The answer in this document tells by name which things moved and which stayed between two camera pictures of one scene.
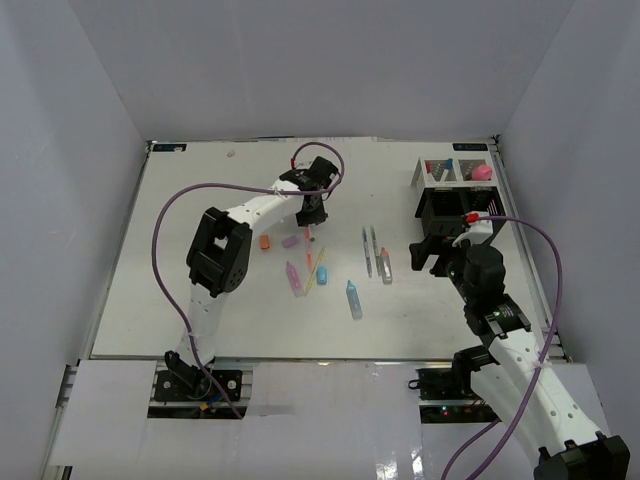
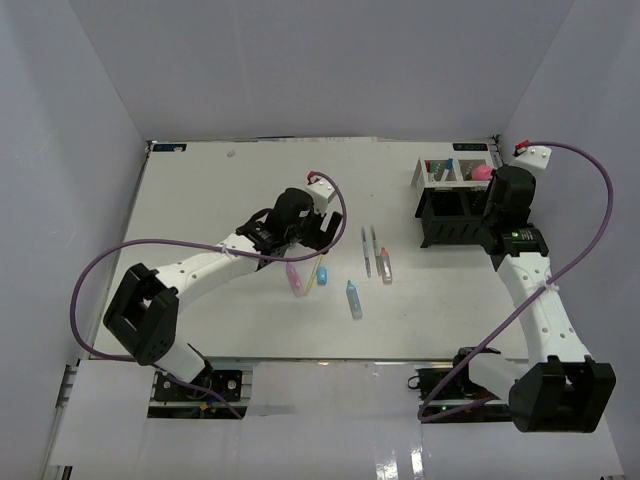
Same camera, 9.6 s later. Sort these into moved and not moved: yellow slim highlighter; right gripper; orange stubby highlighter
Moved: right gripper
Not moved: yellow slim highlighter; orange stubby highlighter
